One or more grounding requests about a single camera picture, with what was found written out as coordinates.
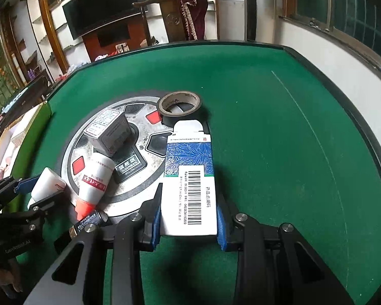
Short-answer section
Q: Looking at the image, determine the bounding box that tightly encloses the brown TV wall panel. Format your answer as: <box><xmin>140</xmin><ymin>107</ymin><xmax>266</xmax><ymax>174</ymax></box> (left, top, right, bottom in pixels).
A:
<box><xmin>83</xmin><ymin>22</ymin><xmax>151</xmax><ymax>62</ymax></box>

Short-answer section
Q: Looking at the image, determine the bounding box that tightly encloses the person's left hand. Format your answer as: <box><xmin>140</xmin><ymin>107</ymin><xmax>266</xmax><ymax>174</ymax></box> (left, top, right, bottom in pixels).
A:
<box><xmin>0</xmin><ymin>260</ymin><xmax>24</xmax><ymax>294</ymax></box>

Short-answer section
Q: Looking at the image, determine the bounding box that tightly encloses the silver medicine box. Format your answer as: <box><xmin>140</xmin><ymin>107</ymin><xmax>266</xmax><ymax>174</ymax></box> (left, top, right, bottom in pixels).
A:
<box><xmin>83</xmin><ymin>108</ymin><xmax>137</xmax><ymax>159</ymax></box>

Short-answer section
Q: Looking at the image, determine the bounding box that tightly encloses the gold-edged white cardboard box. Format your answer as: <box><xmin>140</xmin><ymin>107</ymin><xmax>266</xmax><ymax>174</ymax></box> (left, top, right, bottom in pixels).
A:
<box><xmin>0</xmin><ymin>102</ymin><xmax>48</xmax><ymax>181</ymax></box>

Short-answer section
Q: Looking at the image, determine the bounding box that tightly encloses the wooden wall shelf unit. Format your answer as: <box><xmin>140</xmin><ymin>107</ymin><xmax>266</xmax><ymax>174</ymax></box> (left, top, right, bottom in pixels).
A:
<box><xmin>25</xmin><ymin>0</ymin><xmax>83</xmax><ymax>80</ymax></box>

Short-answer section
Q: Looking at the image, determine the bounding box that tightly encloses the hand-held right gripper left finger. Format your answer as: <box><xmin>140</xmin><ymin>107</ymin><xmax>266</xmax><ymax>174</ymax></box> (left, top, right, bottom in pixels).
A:
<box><xmin>22</xmin><ymin>182</ymin><xmax>164</xmax><ymax>305</ymax></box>

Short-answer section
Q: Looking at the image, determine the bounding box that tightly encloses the small white pill bottle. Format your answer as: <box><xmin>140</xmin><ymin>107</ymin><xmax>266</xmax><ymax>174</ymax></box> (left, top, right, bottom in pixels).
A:
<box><xmin>30</xmin><ymin>167</ymin><xmax>67</xmax><ymax>202</ymax></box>

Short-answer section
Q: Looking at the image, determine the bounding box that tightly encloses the dark cylindrical battery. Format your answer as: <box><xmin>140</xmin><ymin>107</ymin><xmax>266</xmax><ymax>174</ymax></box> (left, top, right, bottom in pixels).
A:
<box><xmin>68</xmin><ymin>209</ymin><xmax>111</xmax><ymax>235</ymax></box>

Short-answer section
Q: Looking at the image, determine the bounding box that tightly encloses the dark mahjong table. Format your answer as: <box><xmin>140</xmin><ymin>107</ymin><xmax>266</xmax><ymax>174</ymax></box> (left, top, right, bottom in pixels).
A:
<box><xmin>0</xmin><ymin>76</ymin><xmax>53</xmax><ymax>134</ymax></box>

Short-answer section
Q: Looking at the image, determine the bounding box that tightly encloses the black flat television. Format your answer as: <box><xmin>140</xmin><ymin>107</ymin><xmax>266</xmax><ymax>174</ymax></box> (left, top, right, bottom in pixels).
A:
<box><xmin>62</xmin><ymin>0</ymin><xmax>145</xmax><ymax>40</ymax></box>

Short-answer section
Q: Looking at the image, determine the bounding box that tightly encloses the maroon fringed cloth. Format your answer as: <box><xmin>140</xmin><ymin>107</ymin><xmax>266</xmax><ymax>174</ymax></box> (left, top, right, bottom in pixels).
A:
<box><xmin>176</xmin><ymin>0</ymin><xmax>208</xmax><ymax>41</ymax></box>

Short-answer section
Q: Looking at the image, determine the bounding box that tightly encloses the white bottle orange cap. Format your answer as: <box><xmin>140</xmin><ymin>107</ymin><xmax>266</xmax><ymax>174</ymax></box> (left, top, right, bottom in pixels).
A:
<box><xmin>74</xmin><ymin>152</ymin><xmax>116</xmax><ymax>221</ymax></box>

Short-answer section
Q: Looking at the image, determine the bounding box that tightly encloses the round table control panel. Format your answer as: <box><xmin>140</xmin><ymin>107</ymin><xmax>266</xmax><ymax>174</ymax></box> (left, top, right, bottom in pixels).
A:
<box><xmin>61</xmin><ymin>89</ymin><xmax>212</xmax><ymax>217</ymax></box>

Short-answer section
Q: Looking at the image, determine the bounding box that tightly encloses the blue white medicine box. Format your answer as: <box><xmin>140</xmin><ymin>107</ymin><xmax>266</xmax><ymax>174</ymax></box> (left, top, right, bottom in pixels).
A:
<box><xmin>160</xmin><ymin>119</ymin><xmax>218</xmax><ymax>237</ymax></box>

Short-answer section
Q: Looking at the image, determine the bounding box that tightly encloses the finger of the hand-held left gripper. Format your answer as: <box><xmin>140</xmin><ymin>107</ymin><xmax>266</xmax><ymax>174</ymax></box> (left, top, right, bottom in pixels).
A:
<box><xmin>0</xmin><ymin>192</ymin><xmax>67</xmax><ymax>229</ymax></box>
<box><xmin>0</xmin><ymin>175</ymin><xmax>40</xmax><ymax>204</ymax></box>

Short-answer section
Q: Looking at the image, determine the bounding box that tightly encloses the black tape roll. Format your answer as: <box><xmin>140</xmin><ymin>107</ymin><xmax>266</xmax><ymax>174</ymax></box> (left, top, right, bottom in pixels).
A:
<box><xmin>156</xmin><ymin>91</ymin><xmax>210</xmax><ymax>127</ymax></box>

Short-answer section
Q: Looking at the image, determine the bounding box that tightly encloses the dark wooden armchair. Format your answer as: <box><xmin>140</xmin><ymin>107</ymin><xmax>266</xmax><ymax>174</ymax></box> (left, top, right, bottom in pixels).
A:
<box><xmin>133</xmin><ymin>0</ymin><xmax>208</xmax><ymax>43</ymax></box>

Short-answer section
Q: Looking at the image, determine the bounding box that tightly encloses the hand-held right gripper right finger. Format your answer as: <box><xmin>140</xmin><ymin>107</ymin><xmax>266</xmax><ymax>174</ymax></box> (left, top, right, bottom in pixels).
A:
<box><xmin>215</xmin><ymin>194</ymin><xmax>356</xmax><ymax>305</ymax></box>

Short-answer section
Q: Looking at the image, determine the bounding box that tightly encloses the window with wooden frame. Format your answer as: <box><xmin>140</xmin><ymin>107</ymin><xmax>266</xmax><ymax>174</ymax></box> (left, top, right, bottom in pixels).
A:
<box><xmin>282</xmin><ymin>0</ymin><xmax>381</xmax><ymax>70</ymax></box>

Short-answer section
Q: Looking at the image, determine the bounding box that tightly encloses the floral wall mural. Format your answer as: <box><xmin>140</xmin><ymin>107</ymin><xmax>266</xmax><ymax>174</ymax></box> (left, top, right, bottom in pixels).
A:
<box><xmin>0</xmin><ymin>28</ymin><xmax>23</xmax><ymax>128</ymax></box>

